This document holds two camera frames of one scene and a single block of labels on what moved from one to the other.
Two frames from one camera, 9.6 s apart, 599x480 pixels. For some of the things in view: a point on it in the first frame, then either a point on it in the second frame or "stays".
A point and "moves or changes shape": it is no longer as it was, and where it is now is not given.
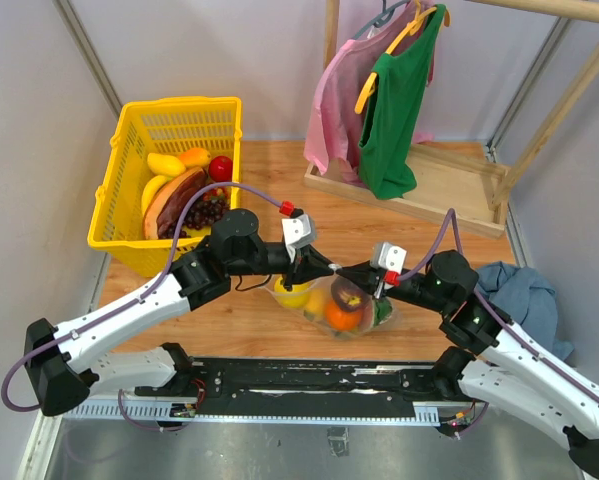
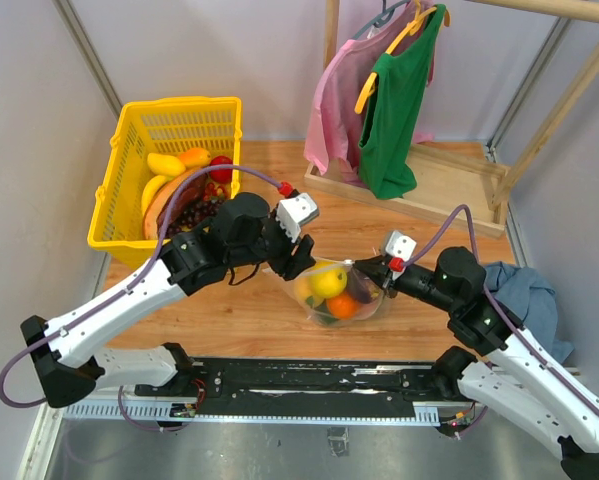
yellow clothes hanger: [409, 30] stays
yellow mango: [165, 165] stays
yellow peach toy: [316, 303] → [303, 288]
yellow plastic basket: [167, 126] stays
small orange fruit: [342, 320] → [342, 306]
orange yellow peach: [195, 157] stays
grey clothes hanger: [383, 19] stays
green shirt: [390, 139] stays
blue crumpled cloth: [528, 300] stays
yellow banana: [149, 188] stays
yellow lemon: [293, 299] → [330, 278]
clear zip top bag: [337, 304] moves or changes shape
